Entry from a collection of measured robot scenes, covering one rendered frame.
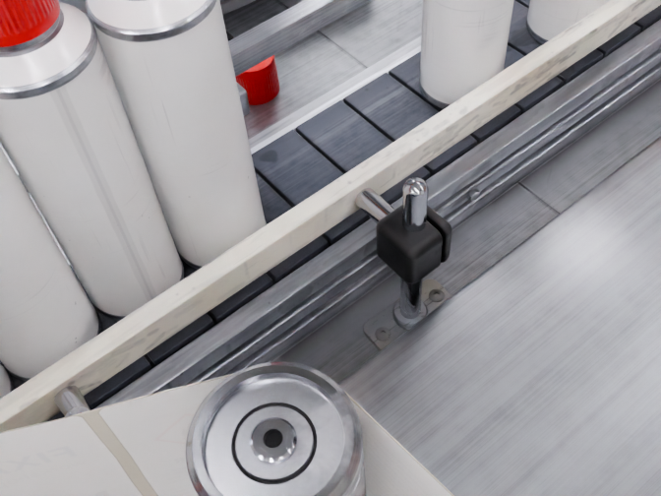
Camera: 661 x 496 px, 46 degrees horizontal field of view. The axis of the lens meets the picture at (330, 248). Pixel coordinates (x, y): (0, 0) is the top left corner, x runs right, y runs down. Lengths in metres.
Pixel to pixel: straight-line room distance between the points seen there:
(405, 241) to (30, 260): 0.17
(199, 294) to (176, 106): 0.10
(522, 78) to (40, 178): 0.27
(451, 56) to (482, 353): 0.18
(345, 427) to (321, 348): 0.28
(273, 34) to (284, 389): 0.28
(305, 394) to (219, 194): 0.21
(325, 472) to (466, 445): 0.21
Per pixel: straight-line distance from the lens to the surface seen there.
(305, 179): 0.46
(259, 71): 0.56
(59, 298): 0.37
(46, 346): 0.39
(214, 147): 0.35
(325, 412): 0.17
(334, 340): 0.45
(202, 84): 0.33
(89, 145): 0.32
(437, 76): 0.48
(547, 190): 0.52
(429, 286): 0.47
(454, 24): 0.45
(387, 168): 0.41
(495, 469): 0.37
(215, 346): 0.40
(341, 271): 0.43
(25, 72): 0.30
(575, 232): 0.44
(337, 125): 0.49
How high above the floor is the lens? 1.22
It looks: 54 degrees down
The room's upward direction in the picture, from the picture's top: 6 degrees counter-clockwise
